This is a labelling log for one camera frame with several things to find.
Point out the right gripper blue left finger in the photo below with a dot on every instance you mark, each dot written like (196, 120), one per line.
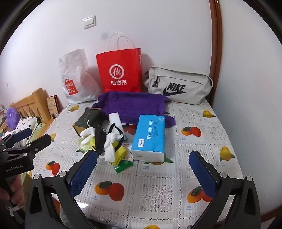
(40, 209)

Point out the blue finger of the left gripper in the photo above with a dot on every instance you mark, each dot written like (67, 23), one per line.
(39, 144)
(22, 134)

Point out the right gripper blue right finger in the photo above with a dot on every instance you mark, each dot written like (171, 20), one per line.
(245, 209)

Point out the dark green tea tin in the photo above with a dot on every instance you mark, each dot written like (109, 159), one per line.
(92, 117)

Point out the white sponge block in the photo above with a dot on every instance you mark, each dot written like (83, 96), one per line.
(115, 119)

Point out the yellow Adidas pouch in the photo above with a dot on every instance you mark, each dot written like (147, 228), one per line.
(122, 150)

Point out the green wet wipe packet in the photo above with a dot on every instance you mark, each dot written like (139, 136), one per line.
(123, 164)

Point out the blue tissue pack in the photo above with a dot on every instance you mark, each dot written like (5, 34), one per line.
(148, 142)

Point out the white sock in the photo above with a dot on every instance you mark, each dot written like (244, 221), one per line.
(88, 135)

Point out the person's left hand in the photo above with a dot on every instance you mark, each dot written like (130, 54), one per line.
(17, 189)

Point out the spotted white pillow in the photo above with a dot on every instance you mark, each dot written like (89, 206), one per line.
(24, 123)

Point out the purple plush toy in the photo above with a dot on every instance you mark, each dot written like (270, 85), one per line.
(12, 118)

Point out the wooden headboard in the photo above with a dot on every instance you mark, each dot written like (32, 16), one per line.
(35, 105)

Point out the crumpled white tissue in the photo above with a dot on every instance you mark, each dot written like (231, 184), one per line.
(109, 150)

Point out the white Miniso plastic bag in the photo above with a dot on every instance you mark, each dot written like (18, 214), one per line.
(78, 85)

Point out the fruit print tablecloth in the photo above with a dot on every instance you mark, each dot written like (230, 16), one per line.
(157, 194)

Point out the purple fleece towel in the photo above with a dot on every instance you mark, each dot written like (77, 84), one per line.
(130, 105)

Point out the red Haidilao paper bag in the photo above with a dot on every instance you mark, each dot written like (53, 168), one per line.
(120, 70)

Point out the grey Nike waist bag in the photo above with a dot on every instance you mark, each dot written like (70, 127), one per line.
(178, 83)

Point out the white wall switch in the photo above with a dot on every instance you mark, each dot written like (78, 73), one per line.
(89, 22)

